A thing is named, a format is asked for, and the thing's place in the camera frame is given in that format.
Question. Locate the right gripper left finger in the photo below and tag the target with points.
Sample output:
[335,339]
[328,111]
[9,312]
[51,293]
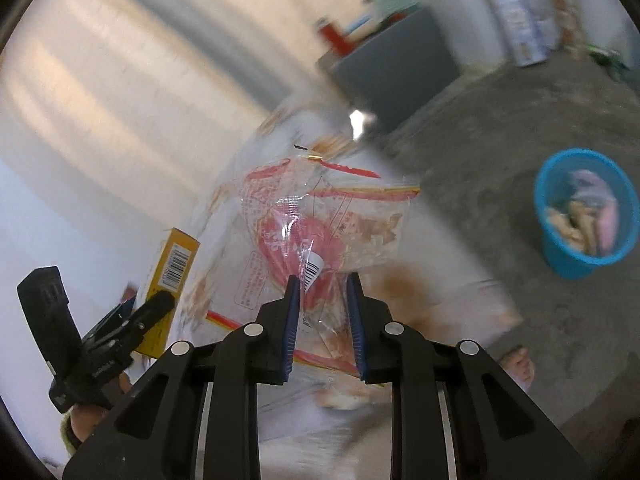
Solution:
[195,410]

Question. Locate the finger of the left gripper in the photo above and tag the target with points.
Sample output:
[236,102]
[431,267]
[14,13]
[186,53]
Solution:
[130,334]
[114,318]

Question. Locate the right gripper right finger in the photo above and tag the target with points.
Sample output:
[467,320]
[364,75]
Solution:
[456,413]

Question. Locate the yellow cardboard box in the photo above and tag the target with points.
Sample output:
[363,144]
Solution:
[176,256]

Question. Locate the clear printed plastic bag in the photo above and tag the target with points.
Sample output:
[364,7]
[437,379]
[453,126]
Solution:
[315,220]

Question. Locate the clear plastic container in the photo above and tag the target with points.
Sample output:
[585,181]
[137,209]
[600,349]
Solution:
[590,189]

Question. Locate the pink mesh sponge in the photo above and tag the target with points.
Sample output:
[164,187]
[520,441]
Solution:
[607,226]

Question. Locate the blue plastic trash bin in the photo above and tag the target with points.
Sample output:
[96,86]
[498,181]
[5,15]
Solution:
[553,189]

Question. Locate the left hand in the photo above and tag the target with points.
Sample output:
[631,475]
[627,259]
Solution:
[84,418]

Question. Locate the floral plaid tablecloth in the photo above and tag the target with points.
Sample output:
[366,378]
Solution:
[327,424]

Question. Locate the cream curtain left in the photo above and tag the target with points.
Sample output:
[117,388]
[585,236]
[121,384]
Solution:
[125,102]

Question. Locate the cream curtain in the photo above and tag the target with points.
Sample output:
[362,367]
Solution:
[125,102]
[270,47]

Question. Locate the cream curtain right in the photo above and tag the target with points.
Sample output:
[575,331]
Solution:
[270,47]

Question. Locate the dark grey side cabinet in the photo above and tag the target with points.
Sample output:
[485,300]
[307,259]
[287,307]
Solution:
[397,71]

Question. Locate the green glass bottles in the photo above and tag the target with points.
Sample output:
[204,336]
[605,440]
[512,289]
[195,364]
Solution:
[611,60]

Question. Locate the patterned brown gift box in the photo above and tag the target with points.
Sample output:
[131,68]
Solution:
[572,38]

